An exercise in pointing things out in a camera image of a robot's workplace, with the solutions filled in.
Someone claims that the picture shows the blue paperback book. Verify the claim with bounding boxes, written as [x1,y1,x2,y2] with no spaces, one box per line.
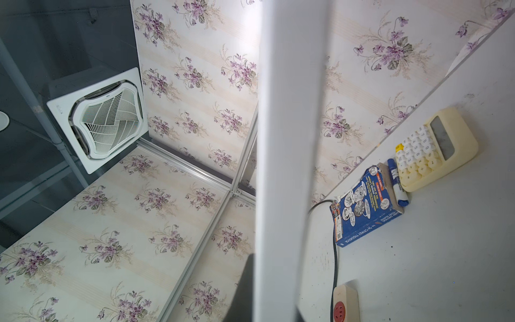
[330,163,404,248]

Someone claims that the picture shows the cream yellow calculator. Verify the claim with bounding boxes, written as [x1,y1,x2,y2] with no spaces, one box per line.
[395,107,479,193]

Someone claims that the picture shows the blue marker pen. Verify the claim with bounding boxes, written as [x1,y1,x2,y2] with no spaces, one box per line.
[387,158,410,207]

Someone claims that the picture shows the cream power strip red sockets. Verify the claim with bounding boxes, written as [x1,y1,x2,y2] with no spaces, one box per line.
[331,284,361,322]

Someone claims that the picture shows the white yellow keyboard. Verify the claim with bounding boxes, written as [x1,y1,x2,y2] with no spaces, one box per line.
[253,1,333,321]

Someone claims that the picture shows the black power cable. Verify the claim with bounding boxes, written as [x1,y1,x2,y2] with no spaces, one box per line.
[307,199,339,322]

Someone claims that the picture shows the white ceiling air conditioner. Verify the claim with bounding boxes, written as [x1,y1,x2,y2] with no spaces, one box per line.
[46,67,148,174]

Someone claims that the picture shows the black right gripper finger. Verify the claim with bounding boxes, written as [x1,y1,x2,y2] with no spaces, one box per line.
[223,254,254,322]

